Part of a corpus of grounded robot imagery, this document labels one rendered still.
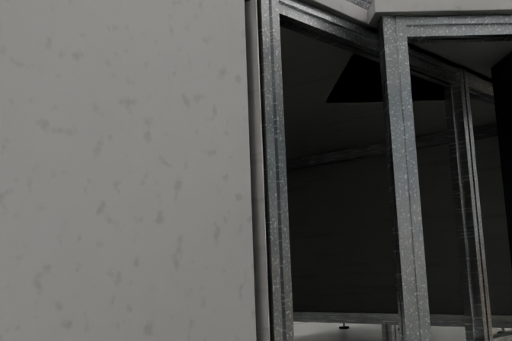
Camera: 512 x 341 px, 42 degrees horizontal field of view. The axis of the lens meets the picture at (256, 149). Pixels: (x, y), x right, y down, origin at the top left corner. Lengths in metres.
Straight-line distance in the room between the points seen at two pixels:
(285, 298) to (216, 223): 0.18
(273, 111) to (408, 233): 0.35
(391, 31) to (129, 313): 0.74
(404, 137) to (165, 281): 0.57
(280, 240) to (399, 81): 0.42
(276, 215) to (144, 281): 0.27
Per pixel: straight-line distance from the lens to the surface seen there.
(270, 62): 1.11
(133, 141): 0.90
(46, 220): 0.82
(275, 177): 1.07
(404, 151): 1.28
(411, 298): 1.25
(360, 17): 1.35
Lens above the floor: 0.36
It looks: 10 degrees up
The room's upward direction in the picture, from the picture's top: 2 degrees counter-clockwise
